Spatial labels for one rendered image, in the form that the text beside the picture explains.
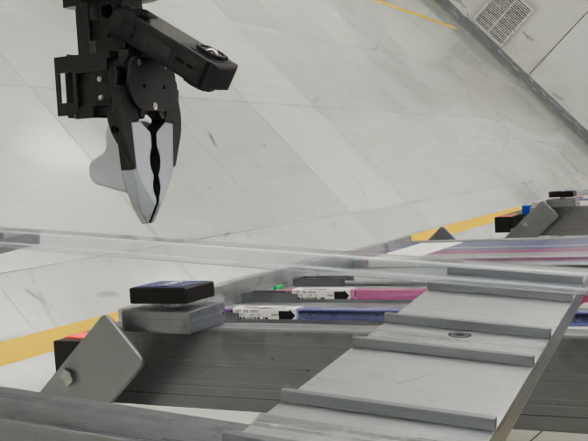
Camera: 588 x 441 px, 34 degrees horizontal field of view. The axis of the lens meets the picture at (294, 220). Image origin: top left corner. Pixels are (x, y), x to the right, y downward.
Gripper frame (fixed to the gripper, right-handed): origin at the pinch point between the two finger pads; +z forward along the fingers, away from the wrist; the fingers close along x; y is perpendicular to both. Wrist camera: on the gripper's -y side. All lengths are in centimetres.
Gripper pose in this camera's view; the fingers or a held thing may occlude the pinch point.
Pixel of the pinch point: (153, 208)
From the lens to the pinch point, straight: 85.2
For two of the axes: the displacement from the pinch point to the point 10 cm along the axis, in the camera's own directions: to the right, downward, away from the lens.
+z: 0.5, 10.0, 0.6
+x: -4.5, 0.8, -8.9
